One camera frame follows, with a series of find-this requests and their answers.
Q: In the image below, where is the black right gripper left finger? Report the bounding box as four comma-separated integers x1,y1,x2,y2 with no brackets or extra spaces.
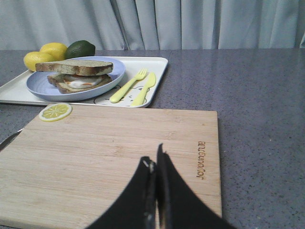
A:
88,156,156,229

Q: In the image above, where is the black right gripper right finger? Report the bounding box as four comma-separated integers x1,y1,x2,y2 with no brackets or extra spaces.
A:
156,144,234,229

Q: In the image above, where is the fried egg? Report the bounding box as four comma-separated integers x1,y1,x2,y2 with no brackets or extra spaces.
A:
63,75,102,89

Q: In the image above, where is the light blue round plate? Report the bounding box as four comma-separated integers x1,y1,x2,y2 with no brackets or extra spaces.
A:
27,56,125,102

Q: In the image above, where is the white bear tray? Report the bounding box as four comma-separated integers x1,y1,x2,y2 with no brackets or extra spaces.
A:
0,57,168,107

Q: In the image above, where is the wooden cutting board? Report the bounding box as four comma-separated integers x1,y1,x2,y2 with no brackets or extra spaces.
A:
0,105,222,229

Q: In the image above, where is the yellow plastic knife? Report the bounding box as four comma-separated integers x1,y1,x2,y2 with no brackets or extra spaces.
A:
131,73,156,106

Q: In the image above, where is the lemon slice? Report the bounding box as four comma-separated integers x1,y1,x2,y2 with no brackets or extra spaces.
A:
39,103,72,122

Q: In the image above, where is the yellow plastic fork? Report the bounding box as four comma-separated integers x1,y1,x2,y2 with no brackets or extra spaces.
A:
110,68,147,103

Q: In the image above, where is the green lime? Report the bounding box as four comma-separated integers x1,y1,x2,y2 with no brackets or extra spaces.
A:
65,40,96,59

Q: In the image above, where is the rear yellow lemon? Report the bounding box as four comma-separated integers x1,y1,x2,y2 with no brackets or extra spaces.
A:
40,42,68,61

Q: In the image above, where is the yellow lemon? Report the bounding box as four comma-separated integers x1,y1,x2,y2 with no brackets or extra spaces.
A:
40,42,68,61
23,52,55,72

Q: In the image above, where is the front yellow lemon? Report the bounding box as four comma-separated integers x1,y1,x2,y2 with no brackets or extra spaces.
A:
23,52,55,72

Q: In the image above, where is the grey curtain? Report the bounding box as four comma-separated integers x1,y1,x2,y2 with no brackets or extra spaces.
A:
0,0,305,50

